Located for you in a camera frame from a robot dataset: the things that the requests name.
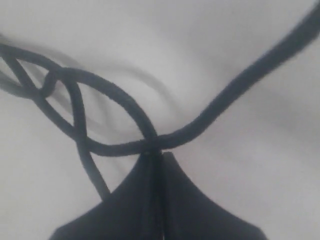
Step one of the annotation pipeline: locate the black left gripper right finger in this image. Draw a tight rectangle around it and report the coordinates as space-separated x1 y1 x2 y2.
162 152 267 240

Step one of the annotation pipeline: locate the black three-strand cord bundle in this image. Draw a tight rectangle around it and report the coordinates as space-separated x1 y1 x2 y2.
0 43 111 201
0 2 320 157
0 64 161 153

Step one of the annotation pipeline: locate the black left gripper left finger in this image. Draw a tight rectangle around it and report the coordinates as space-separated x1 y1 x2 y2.
50 151 164 240

